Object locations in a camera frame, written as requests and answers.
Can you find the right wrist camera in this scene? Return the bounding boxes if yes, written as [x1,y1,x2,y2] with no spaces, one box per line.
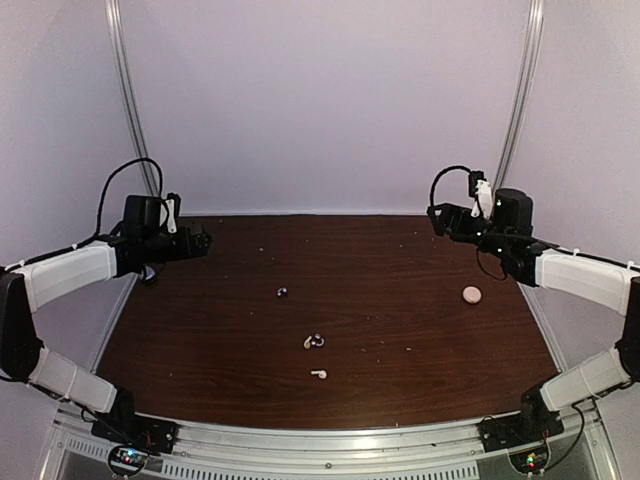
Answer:
[468,170,494,220]

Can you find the black braided cable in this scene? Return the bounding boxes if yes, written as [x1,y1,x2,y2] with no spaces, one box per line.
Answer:
[93,157,166,241]
[429,164,474,209]

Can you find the left aluminium frame post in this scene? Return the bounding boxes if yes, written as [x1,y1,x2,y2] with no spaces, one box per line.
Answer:
[103,0,166,201]

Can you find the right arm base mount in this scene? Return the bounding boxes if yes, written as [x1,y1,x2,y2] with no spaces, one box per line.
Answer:
[477,413,564,476]

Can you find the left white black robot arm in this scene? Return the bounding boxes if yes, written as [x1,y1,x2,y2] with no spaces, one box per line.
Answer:
[1,193,212,444]

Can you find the pink round charging case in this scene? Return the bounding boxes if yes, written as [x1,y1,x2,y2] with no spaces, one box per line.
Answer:
[462,286,482,305]

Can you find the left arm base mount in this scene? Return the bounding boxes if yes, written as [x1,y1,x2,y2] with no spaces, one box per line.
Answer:
[91,414,178,478]

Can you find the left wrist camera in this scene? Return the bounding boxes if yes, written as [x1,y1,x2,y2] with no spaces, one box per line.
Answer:
[160,193,181,234]

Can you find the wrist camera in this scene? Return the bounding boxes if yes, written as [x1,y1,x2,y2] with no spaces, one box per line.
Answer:
[468,170,494,220]
[160,193,181,234]

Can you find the aluminium frame post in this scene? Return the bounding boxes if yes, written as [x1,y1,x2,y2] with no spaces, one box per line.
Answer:
[494,0,545,188]
[103,0,166,201]

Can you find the left black braided cable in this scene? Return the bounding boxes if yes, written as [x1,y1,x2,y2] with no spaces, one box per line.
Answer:
[93,157,166,241]

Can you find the right aluminium frame post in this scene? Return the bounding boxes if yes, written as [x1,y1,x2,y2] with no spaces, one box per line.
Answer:
[494,0,545,188]

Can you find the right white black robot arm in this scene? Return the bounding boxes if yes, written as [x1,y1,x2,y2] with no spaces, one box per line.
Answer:
[427,182,639,442]

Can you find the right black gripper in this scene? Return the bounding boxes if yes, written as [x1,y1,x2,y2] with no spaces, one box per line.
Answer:
[428,203,510,258]

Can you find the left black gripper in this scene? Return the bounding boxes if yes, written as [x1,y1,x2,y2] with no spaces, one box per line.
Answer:
[142,223,210,263]

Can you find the right black braided cable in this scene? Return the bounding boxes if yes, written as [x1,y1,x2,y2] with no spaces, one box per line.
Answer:
[429,164,474,209]

